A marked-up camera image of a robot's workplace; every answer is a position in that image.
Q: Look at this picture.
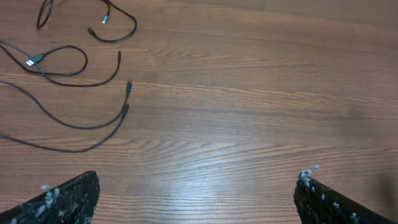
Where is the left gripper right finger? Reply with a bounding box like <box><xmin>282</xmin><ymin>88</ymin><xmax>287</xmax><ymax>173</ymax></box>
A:
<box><xmin>294</xmin><ymin>164</ymin><xmax>395</xmax><ymax>224</ymax></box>

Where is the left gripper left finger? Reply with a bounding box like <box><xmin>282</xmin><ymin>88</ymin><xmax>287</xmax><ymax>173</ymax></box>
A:
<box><xmin>1</xmin><ymin>170</ymin><xmax>100</xmax><ymax>224</ymax></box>

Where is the black USB cable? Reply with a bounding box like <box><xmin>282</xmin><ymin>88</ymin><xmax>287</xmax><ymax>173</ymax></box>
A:
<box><xmin>35</xmin><ymin>0</ymin><xmax>138</xmax><ymax>44</ymax></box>
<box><xmin>0</xmin><ymin>80</ymin><xmax>133</xmax><ymax>154</ymax></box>
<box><xmin>0</xmin><ymin>39</ymin><xmax>123</xmax><ymax>88</ymax></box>

